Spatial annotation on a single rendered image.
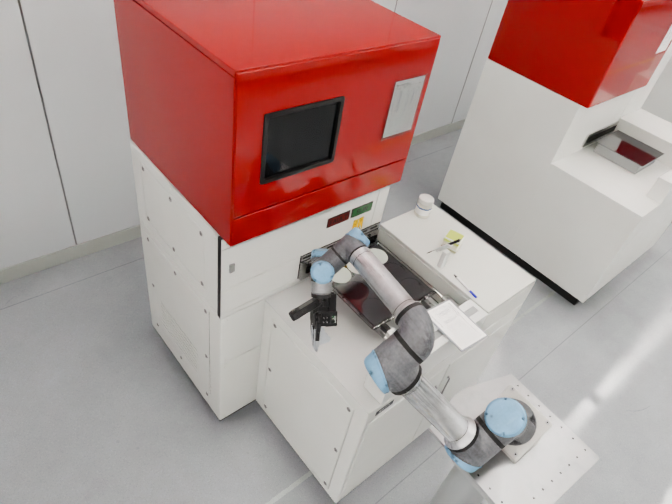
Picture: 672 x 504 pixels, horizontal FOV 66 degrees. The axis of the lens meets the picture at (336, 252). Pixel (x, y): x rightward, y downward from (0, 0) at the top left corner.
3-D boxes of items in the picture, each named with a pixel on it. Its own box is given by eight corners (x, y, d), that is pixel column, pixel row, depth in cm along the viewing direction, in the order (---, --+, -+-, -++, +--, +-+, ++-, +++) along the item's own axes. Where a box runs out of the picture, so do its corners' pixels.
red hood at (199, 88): (129, 139, 206) (109, -24, 167) (293, 102, 251) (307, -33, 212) (231, 248, 168) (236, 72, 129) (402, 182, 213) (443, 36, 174)
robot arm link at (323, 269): (331, 249, 164) (330, 244, 175) (304, 273, 165) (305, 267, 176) (347, 267, 165) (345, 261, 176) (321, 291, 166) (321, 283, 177)
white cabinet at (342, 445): (253, 408, 262) (263, 300, 208) (387, 327, 316) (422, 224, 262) (334, 515, 230) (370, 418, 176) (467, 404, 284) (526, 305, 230)
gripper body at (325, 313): (337, 328, 181) (338, 294, 180) (313, 329, 179) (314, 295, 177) (331, 322, 189) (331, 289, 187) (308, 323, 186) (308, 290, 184)
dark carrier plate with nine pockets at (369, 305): (317, 271, 214) (317, 270, 214) (376, 243, 233) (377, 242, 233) (373, 326, 197) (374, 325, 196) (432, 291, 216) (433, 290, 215)
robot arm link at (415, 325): (447, 329, 139) (350, 218, 167) (416, 356, 140) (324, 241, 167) (457, 339, 149) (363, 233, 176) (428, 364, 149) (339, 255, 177)
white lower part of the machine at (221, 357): (152, 333, 286) (137, 218, 232) (274, 278, 332) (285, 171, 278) (219, 430, 251) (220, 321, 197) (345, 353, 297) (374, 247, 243)
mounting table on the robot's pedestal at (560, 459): (582, 475, 187) (600, 458, 178) (506, 550, 163) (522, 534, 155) (489, 382, 211) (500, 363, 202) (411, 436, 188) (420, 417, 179)
